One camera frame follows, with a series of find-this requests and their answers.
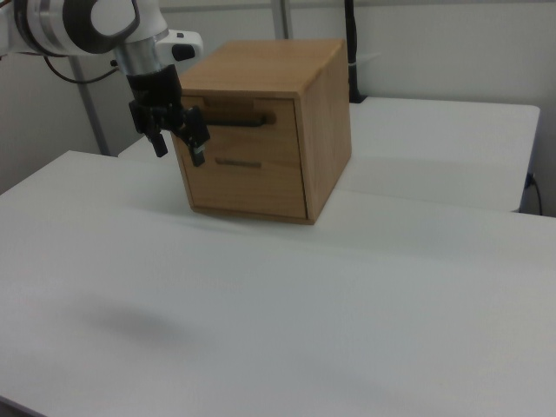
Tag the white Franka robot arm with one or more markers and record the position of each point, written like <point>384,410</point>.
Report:
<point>65,21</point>

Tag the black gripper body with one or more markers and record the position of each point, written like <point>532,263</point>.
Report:
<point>157,99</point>

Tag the wooden drawer cabinet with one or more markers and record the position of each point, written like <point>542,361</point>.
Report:
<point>278,126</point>

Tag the black camera stand pole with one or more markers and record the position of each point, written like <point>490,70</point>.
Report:
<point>352,52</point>

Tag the grey metal frame post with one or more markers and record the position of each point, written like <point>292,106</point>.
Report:
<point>281,19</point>
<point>89,113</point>

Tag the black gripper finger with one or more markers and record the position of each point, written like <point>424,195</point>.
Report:
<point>196,135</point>
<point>159,145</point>

